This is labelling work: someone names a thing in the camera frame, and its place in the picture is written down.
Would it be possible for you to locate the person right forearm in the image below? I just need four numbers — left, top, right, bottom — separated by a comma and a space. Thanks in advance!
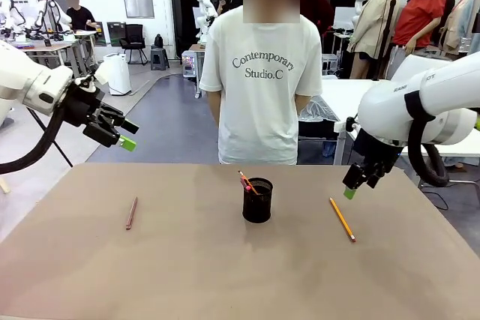
208, 90, 222, 130

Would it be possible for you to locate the brown background work table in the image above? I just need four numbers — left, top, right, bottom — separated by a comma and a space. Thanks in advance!
0, 42, 78, 81

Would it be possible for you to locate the white air purifier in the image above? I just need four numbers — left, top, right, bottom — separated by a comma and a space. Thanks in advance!
103, 52, 132, 96

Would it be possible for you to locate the black office chair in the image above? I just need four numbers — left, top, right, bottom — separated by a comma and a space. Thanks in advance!
119, 23, 149, 65

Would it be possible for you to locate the orange pencil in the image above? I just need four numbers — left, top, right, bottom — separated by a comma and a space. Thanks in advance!
238, 170, 260, 196

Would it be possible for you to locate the wooden background robot table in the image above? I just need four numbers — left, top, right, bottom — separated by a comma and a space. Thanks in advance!
187, 43, 207, 99

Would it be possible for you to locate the black light stand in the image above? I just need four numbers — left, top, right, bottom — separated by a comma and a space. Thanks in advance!
374, 0, 399, 81

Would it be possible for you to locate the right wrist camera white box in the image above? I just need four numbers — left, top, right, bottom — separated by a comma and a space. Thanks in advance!
333, 116, 357, 133

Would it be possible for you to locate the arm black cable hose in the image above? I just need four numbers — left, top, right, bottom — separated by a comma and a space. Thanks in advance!
404, 91, 451, 188
0, 104, 68, 175

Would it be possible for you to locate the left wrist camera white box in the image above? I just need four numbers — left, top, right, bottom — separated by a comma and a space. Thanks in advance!
74, 63, 110, 91

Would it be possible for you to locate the yellow pencil pink eraser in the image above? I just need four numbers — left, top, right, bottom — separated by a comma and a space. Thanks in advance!
329, 197, 357, 243

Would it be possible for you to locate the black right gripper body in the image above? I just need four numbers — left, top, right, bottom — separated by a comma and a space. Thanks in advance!
352, 129, 401, 171

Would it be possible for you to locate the black mesh pen holder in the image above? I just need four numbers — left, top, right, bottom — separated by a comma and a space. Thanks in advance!
242, 177, 274, 224

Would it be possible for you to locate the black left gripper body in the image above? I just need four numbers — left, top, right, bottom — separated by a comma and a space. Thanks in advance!
61, 79, 107, 128

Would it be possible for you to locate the man in black at desk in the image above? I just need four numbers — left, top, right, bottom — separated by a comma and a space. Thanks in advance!
66, 0, 98, 31

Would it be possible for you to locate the mannequin in beige coat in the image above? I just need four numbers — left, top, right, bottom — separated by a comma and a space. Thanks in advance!
346, 0, 398, 81

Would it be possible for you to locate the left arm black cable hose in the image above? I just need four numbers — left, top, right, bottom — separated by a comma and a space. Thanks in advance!
0, 104, 68, 175

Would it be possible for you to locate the white standing desk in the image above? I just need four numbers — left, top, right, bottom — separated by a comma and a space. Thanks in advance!
321, 79, 480, 190

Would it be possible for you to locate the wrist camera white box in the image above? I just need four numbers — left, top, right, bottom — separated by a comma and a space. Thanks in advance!
74, 63, 110, 91
333, 116, 357, 133

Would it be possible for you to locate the white robot with black cables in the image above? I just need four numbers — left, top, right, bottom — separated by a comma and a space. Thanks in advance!
35, 0, 72, 36

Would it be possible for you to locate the clear plastic sheet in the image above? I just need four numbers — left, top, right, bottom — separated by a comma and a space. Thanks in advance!
298, 94, 338, 122

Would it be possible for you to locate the person left forearm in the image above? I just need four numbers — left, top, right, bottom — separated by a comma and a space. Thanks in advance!
295, 93, 312, 112

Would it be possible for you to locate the person in white T-shirt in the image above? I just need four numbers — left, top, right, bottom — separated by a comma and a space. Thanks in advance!
199, 0, 323, 166

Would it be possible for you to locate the computer with coloured lights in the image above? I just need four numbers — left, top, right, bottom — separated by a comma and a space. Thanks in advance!
181, 52, 199, 79

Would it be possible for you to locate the black camera tripod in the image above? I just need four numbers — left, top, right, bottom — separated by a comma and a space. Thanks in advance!
25, 108, 74, 168

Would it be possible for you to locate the dark purple screen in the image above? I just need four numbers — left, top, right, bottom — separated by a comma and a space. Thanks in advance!
106, 22, 127, 47

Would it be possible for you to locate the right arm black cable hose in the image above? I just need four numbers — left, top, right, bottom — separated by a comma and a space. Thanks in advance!
404, 91, 451, 188

